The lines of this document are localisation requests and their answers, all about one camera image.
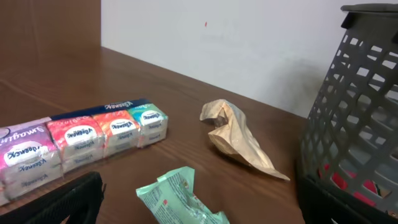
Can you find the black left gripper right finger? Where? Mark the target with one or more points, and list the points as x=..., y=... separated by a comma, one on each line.
x=321, y=203

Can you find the crumpled beige paper pouch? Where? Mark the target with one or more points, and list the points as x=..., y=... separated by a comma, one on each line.
x=233, y=138

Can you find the grey plastic lattice basket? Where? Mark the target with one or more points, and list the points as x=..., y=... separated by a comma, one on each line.
x=354, y=116

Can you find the mint green packet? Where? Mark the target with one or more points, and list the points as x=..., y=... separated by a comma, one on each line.
x=171, y=200

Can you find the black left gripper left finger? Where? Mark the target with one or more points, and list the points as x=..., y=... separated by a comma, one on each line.
x=77, y=202

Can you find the Kleenex tissue multipack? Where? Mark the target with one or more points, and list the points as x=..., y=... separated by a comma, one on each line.
x=40, y=151

